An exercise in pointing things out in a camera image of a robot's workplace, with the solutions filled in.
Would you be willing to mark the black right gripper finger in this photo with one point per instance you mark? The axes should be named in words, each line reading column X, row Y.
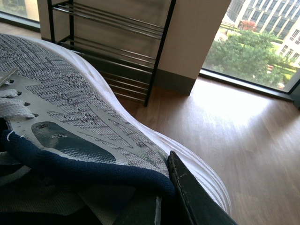
column 193, row 205

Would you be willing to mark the black metal shoe rack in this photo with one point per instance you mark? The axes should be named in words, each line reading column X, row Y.
column 122, row 39

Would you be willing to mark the grey sneaker white sole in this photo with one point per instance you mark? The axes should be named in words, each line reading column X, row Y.
column 70, row 154

